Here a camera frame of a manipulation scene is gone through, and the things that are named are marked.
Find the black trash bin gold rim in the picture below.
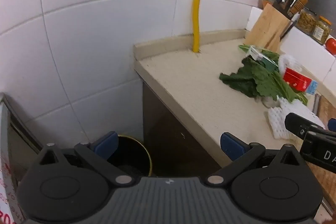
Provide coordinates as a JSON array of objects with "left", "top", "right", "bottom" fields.
[{"left": 108, "top": 135, "right": 153, "bottom": 178}]

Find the dark brown cabinet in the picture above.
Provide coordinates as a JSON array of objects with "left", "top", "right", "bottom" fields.
[{"left": 142, "top": 81, "right": 227, "bottom": 178}]

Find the light wooden knife handle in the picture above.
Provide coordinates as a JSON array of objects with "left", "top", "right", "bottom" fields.
[{"left": 289, "top": 0, "right": 308, "bottom": 17}]

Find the green leafy vegetable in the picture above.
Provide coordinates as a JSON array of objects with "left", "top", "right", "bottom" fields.
[{"left": 219, "top": 56, "right": 308, "bottom": 105}]

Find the red tomato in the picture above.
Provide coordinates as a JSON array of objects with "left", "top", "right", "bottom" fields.
[{"left": 325, "top": 37, "right": 336, "bottom": 55}]

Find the wooden knife block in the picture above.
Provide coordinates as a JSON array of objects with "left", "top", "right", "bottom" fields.
[{"left": 244, "top": 3, "right": 292, "bottom": 53}]

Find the small glass jar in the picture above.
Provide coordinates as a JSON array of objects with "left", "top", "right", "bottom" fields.
[{"left": 312, "top": 16, "right": 332, "bottom": 45}]

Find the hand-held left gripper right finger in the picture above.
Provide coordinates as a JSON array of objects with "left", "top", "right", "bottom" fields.
[{"left": 207, "top": 132, "right": 305, "bottom": 186}]

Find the large glass jar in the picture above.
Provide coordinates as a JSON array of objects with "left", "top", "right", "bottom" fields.
[{"left": 296, "top": 7, "right": 318, "bottom": 35}]

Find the dark brown knife handle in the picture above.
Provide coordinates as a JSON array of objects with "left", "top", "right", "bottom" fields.
[{"left": 285, "top": 0, "right": 297, "bottom": 13}]

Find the yellow pipe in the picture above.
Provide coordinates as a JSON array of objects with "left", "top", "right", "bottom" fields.
[{"left": 192, "top": 0, "right": 209, "bottom": 53}]

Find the red blue drink carton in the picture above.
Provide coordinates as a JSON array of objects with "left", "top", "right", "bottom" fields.
[{"left": 283, "top": 68, "right": 319, "bottom": 95}]

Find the dark green leaf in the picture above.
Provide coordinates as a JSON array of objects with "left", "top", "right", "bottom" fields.
[{"left": 238, "top": 44, "right": 280, "bottom": 65}]

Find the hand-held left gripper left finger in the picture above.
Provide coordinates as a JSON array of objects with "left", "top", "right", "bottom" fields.
[{"left": 39, "top": 132, "right": 134, "bottom": 186}]

